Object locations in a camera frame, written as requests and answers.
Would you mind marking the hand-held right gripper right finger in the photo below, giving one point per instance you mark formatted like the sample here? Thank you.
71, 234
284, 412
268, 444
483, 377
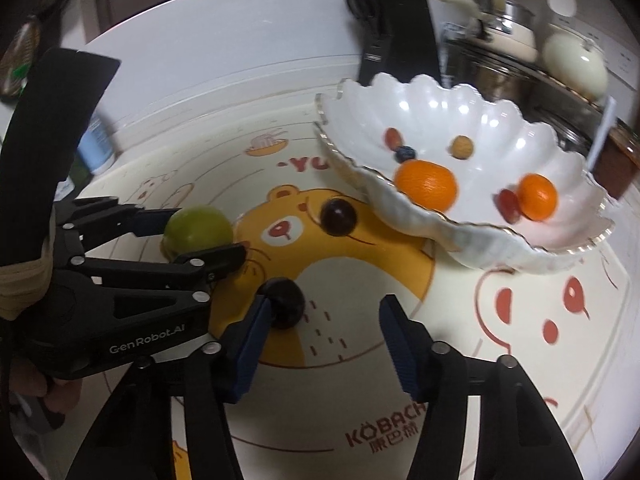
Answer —
400, 355

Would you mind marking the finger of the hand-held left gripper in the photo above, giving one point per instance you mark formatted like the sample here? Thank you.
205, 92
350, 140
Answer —
150, 222
220, 257

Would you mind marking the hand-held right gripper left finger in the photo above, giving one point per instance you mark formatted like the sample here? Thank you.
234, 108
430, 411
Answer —
247, 355

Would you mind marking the green apple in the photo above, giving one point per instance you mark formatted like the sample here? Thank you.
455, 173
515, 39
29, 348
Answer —
200, 230

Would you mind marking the dark purple plum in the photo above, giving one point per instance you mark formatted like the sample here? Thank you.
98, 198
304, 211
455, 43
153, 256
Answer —
339, 216
289, 305

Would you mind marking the orange mandarin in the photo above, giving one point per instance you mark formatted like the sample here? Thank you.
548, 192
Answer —
427, 185
537, 197

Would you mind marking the red grape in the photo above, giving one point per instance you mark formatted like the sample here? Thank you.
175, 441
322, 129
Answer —
509, 206
393, 138

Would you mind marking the small dark berry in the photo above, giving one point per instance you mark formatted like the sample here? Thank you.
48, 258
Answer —
406, 154

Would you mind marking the large tan longan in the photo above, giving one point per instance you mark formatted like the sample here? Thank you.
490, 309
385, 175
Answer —
461, 147

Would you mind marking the white scalloped bowl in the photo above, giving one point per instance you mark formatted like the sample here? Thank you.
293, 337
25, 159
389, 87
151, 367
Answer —
500, 125

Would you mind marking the person's left hand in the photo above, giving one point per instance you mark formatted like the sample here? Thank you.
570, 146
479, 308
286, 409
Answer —
57, 395

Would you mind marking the printed cartoon bear baking mat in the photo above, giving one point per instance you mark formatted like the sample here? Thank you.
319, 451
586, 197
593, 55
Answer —
300, 425

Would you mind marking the green dish soap bottle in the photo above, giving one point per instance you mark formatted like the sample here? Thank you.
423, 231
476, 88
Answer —
65, 182

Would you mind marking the black knife block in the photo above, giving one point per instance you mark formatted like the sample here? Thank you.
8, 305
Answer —
405, 35

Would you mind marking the red sauce jar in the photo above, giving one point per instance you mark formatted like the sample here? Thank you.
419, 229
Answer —
620, 160

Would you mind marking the large steel pot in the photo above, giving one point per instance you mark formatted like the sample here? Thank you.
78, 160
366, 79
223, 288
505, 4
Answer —
492, 75

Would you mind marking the cream round teapot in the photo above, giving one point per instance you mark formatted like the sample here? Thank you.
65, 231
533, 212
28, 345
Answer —
575, 62

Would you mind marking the small steel pot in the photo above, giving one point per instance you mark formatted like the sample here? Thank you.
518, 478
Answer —
517, 10

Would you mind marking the white wall outlet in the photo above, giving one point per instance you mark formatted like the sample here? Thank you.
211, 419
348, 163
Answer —
627, 60

